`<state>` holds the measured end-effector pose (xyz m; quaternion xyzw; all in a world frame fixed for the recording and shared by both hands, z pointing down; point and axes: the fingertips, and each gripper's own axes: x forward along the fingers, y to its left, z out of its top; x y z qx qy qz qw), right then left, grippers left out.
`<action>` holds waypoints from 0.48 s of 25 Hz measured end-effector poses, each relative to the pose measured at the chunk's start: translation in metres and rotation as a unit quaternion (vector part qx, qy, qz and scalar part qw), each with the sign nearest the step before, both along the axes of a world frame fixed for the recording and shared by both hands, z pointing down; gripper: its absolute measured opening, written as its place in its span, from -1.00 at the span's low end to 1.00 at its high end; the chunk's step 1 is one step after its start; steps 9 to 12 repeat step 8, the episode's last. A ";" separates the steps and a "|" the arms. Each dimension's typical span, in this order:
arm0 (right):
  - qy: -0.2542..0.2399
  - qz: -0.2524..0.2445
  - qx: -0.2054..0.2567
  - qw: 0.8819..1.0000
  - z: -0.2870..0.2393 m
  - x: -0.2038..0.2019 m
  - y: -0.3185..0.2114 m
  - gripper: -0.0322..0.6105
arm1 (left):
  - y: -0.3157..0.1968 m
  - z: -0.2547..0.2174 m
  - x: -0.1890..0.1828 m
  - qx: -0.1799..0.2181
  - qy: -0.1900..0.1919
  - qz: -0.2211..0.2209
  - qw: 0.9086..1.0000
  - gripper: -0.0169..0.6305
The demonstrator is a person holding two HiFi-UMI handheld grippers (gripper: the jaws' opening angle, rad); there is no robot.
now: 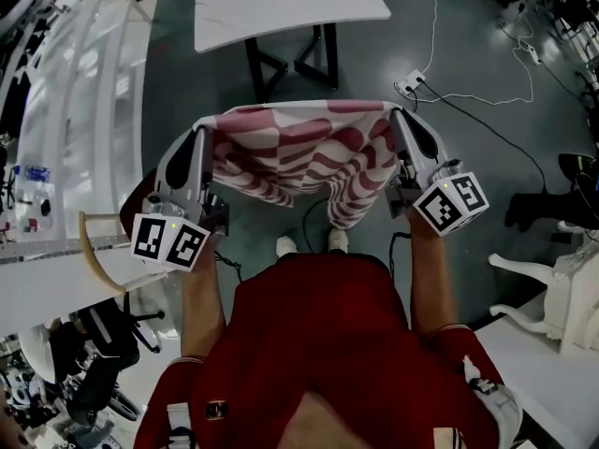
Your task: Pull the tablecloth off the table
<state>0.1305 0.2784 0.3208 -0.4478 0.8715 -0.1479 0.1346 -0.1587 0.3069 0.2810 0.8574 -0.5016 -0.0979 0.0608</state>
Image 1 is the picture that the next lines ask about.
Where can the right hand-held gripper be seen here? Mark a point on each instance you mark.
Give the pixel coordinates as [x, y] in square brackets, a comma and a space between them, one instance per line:
[449, 204]

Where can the person's left forearm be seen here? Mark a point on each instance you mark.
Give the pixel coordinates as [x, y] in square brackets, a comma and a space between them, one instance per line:
[202, 307]

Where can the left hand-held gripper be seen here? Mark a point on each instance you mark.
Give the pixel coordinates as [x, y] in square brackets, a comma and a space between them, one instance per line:
[174, 213]

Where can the white shelf rack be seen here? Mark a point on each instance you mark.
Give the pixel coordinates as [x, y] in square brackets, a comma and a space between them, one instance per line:
[79, 87]

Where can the red white patterned tablecloth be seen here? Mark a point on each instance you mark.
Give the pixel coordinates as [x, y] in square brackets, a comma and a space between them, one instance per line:
[299, 148]

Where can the white shoulder bag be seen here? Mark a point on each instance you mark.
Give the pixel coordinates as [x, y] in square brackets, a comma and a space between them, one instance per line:
[501, 405]

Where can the person's right white shoe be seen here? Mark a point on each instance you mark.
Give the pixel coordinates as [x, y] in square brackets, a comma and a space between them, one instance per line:
[338, 240]

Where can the black office chair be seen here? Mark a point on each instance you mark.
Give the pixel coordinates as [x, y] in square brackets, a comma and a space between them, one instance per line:
[107, 344]

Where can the light wooden chair back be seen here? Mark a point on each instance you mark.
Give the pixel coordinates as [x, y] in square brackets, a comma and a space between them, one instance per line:
[89, 250]

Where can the white marble table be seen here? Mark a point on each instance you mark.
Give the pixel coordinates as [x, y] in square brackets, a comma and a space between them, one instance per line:
[281, 3]

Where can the person's red shirt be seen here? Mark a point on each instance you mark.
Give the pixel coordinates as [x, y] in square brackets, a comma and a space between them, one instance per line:
[323, 344]

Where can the white floor socket box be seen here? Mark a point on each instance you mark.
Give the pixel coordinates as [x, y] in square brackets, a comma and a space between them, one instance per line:
[410, 82]

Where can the white side table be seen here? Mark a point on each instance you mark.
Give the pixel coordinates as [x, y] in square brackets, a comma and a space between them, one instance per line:
[538, 381]

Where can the person's right forearm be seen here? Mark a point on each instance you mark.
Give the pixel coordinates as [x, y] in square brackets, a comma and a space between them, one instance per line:
[433, 279]

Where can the person's left white shoe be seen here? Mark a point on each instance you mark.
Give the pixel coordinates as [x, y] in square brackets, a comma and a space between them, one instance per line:
[286, 245]

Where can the person's white shoe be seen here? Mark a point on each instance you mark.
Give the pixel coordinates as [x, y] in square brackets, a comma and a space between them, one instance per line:
[286, 245]
[338, 240]

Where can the white ornate chair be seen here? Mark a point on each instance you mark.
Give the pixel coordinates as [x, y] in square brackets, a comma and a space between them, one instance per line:
[561, 288]

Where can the white desk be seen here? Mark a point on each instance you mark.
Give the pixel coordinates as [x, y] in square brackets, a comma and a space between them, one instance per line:
[56, 274]

